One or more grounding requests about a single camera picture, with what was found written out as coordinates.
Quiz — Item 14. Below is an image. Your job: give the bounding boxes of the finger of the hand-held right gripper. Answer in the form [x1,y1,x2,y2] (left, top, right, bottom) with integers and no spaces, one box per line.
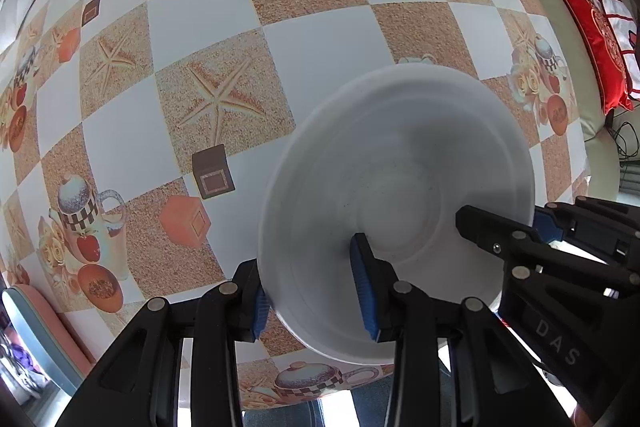
[455,204,640,297]
[532,196,640,274]

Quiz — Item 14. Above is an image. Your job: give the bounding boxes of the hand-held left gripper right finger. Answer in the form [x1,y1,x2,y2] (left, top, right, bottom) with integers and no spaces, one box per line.
[349,233,576,427]

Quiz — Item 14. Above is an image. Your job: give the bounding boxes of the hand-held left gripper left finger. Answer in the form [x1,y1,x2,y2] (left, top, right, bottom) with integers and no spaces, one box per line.
[55,259,271,427]

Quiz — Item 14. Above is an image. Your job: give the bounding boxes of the round white plate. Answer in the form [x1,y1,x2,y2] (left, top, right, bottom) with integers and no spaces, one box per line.
[257,65,536,366]

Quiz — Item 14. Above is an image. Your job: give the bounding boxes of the green square plate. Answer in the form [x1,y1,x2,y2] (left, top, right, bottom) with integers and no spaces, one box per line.
[0,284,97,389]

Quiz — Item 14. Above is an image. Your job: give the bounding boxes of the person's leg in jeans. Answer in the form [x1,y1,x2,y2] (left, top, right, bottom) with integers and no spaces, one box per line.
[242,394,401,427]

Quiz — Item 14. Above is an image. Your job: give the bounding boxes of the red embroidered cushion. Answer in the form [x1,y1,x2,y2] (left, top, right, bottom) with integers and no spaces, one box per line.
[548,0,640,116]

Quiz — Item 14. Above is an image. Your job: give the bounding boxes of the beige sofa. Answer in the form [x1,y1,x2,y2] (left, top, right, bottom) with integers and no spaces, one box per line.
[472,0,640,210]

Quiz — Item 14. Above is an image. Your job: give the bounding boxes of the purple bag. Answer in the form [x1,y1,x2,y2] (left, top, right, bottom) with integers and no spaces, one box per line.
[0,339,33,390]

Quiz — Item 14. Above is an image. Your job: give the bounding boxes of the checked printed tablecloth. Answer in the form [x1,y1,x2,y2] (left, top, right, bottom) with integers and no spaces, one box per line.
[0,0,592,411]

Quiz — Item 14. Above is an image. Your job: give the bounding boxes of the black cable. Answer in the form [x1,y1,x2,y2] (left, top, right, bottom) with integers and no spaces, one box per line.
[606,118,633,164]

